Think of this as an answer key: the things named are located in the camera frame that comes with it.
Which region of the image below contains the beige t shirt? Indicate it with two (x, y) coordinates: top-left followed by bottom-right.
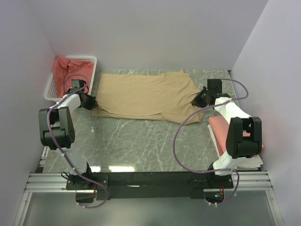
(92, 71), (203, 124)

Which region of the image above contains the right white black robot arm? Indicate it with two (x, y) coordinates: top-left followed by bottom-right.
(191, 79), (262, 188)

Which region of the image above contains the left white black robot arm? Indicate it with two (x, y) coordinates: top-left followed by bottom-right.
(39, 80), (98, 189)

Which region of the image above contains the folded pink t shirt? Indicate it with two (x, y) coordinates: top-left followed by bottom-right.
(208, 116), (264, 159)

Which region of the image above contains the white plastic basket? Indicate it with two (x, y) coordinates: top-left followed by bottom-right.
(44, 55), (97, 102)

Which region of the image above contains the crumpled pink t shirt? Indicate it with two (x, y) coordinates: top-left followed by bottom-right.
(52, 56), (94, 98)

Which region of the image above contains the folded white t shirt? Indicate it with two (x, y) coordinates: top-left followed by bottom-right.
(207, 125), (263, 170)

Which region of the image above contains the black base beam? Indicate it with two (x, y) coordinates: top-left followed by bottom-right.
(66, 171), (234, 203)

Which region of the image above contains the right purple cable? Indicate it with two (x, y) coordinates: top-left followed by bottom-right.
(173, 78), (249, 206)

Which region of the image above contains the aluminium rail frame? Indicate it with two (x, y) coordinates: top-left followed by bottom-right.
(24, 171), (273, 193)

